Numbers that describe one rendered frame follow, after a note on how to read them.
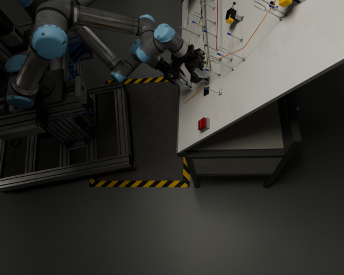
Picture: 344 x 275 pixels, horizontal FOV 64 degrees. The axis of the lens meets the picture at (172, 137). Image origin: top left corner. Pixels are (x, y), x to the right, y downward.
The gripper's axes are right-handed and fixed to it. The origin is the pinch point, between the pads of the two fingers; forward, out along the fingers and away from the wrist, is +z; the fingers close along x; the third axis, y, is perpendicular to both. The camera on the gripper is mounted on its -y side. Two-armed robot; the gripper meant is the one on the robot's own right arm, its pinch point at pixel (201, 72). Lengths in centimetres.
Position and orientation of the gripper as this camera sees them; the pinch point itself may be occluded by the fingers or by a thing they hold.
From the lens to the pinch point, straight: 141.1
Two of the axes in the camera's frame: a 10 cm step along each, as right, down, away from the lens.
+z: 5.9, 2.9, 7.5
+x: 0.9, -9.5, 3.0
